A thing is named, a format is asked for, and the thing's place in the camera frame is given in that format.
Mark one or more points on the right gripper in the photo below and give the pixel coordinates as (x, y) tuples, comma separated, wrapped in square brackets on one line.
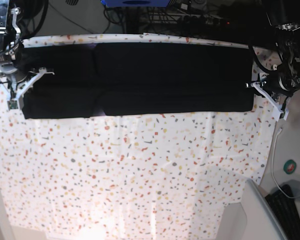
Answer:
[(11, 77)]

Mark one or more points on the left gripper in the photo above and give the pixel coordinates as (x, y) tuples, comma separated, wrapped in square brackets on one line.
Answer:
[(269, 85)]

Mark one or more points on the black t-shirt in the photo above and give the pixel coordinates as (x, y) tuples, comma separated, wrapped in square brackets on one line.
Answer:
[(122, 79)]

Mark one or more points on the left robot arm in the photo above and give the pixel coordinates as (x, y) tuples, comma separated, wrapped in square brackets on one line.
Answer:
[(284, 19)]

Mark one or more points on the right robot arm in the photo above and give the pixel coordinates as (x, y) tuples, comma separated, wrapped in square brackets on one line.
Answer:
[(19, 20)]

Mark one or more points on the green tape roll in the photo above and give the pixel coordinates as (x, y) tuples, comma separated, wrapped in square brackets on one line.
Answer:
[(290, 167)]

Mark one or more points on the black keyboard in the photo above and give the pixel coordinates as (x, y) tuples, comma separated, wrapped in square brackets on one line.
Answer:
[(286, 213)]

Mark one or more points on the terrazzo pattern tablecloth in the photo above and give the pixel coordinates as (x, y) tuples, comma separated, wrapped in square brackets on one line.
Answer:
[(161, 176)]

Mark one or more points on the grey laptop lid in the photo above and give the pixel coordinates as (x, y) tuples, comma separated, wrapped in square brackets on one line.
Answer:
[(262, 223)]

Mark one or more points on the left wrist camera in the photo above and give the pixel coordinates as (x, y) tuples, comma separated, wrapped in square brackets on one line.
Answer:
[(280, 114)]

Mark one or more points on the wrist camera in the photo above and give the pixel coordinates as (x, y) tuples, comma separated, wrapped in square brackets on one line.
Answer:
[(280, 114), (12, 105)]

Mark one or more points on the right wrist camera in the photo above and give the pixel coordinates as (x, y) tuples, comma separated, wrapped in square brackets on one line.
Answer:
[(12, 105)]

